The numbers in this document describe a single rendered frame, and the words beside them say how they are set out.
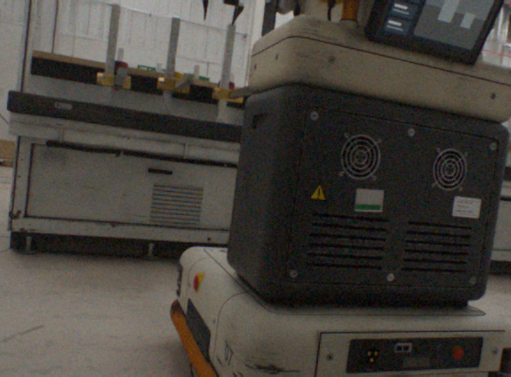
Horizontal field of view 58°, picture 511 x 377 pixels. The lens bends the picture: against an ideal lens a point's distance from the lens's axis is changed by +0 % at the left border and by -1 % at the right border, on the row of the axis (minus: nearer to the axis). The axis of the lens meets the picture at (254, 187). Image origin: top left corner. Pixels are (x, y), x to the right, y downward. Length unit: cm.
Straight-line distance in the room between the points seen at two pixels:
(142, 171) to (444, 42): 166
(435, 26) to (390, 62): 10
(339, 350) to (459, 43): 62
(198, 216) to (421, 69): 165
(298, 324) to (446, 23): 61
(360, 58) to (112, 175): 163
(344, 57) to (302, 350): 52
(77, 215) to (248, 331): 163
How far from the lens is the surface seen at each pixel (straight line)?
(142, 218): 235
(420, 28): 95
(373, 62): 91
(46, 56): 227
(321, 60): 86
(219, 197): 241
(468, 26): 101
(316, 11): 132
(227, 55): 218
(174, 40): 214
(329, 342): 84
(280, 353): 81
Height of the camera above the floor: 54
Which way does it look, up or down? 3 degrees down
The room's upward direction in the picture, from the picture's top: 7 degrees clockwise
